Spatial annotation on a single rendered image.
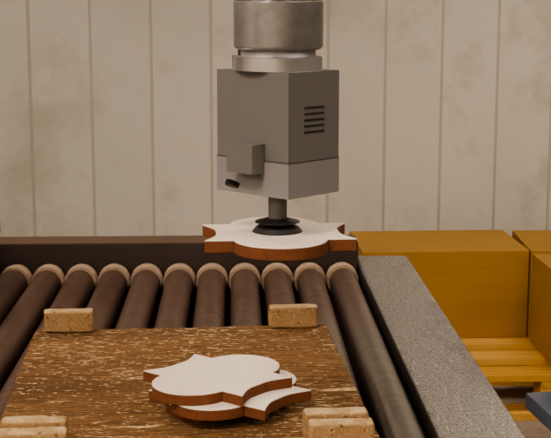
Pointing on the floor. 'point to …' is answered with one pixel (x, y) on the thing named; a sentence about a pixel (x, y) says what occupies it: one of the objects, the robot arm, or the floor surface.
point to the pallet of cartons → (492, 295)
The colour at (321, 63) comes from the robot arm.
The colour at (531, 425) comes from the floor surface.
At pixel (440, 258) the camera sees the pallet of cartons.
